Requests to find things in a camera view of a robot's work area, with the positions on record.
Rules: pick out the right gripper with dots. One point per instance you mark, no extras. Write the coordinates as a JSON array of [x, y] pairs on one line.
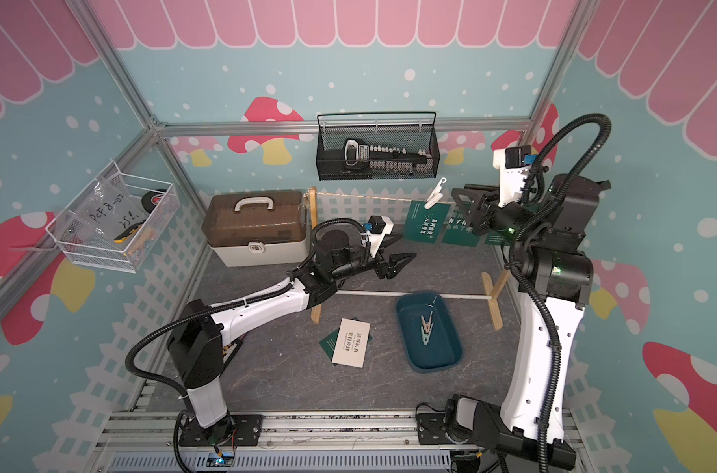
[[486, 205]]

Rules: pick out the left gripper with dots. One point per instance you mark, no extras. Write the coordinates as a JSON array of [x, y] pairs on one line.
[[389, 269]]

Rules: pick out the green postcard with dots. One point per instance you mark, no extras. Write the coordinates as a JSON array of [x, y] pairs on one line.
[[498, 238], [458, 233], [425, 225], [328, 344]]

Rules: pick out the white clothespin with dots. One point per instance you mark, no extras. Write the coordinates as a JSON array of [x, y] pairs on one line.
[[436, 194]]

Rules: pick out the pink clothespin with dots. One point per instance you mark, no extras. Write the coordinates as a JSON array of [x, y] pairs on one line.
[[427, 320]]

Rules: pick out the mint green clothespin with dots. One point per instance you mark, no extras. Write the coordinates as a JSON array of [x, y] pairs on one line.
[[426, 330]]

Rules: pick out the white postcard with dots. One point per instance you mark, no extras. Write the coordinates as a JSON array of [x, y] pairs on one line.
[[351, 343]]

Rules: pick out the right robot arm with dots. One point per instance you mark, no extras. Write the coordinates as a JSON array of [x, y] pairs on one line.
[[543, 224]]

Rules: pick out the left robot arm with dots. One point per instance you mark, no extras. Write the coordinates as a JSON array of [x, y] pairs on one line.
[[338, 250]]

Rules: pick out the teal plastic tray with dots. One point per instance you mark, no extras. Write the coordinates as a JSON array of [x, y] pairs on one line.
[[445, 349]]

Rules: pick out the brown lidded storage box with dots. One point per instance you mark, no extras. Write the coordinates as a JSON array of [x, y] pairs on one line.
[[258, 228]]

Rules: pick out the screwdriver bit set case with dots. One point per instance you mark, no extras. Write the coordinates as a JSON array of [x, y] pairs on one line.
[[230, 351]]

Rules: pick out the black tape roll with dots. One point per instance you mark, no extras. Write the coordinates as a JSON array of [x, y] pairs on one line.
[[151, 199]]

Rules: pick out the clear plastic bag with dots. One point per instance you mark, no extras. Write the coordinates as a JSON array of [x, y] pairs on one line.
[[110, 209]]

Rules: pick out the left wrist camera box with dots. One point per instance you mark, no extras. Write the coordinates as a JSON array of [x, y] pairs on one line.
[[377, 228]]

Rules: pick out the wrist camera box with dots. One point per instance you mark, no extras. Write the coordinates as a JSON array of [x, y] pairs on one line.
[[513, 164], [377, 228]]

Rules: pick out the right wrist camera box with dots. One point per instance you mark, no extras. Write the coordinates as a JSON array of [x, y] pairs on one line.
[[513, 164]]

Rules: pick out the black mesh wall basket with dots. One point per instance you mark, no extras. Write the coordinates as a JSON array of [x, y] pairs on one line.
[[411, 130]]

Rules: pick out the yellow handled tool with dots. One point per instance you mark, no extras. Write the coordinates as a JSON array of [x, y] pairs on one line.
[[123, 237]]

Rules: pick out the clear wire wall basket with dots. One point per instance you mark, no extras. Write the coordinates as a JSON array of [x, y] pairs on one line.
[[84, 246]]

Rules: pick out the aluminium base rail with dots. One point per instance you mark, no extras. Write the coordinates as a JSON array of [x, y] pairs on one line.
[[288, 441]]

